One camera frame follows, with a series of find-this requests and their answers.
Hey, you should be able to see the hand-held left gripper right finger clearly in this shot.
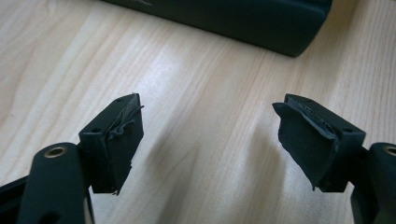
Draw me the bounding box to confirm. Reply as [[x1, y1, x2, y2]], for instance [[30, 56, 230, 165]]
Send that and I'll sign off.
[[272, 92, 367, 192]]

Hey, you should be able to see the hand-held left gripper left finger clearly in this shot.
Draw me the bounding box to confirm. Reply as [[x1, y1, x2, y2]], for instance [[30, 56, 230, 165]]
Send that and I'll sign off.
[[78, 92, 145, 196]]

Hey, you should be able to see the black hardcover book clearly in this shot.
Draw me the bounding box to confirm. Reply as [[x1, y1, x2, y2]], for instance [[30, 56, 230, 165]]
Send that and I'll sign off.
[[99, 0, 333, 59]]

